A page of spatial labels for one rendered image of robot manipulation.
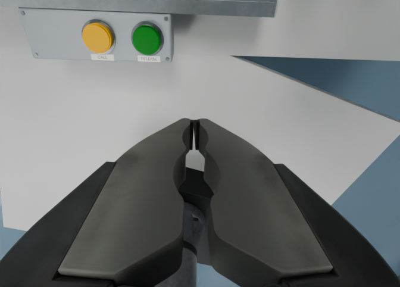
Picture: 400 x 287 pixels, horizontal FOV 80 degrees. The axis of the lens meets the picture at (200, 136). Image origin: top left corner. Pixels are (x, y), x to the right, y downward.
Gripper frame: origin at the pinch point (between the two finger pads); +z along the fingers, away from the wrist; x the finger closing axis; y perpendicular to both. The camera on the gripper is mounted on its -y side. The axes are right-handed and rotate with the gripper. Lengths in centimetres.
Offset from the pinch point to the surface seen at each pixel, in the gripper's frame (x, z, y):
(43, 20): -20.8, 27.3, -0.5
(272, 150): 21, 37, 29
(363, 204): 147, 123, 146
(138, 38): -7.6, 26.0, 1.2
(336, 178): 40, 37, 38
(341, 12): 26.9, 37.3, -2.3
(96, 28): -13.2, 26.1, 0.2
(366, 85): 106, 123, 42
